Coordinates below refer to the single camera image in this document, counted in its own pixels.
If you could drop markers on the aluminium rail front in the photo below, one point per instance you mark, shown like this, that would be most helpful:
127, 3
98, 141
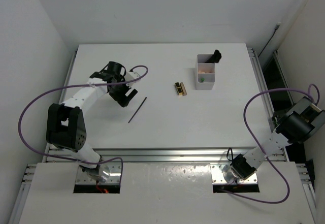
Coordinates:
172, 155

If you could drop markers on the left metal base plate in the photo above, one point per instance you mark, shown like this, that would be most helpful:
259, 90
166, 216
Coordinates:
106, 174

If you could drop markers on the white three-compartment organizer box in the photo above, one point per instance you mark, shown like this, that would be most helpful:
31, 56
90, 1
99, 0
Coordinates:
209, 78

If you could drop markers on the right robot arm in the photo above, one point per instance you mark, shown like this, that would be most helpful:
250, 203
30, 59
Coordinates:
301, 122

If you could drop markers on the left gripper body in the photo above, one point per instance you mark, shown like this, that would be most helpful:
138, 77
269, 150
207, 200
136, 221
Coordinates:
118, 93

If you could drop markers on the black gold lipstick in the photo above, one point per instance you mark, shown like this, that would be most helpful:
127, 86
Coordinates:
179, 90

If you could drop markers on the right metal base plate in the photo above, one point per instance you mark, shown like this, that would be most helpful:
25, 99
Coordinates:
223, 175

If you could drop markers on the black thin pencil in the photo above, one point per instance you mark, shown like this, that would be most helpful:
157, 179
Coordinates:
137, 110

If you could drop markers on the metal base plate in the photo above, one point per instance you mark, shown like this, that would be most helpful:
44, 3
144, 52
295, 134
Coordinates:
106, 174
223, 175

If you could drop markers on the rose gold lipstick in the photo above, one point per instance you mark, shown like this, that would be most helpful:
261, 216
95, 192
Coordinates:
184, 92

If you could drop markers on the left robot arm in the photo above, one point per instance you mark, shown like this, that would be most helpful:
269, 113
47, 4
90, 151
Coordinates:
66, 128

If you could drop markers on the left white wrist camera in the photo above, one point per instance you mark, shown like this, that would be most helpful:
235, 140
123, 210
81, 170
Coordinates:
132, 77

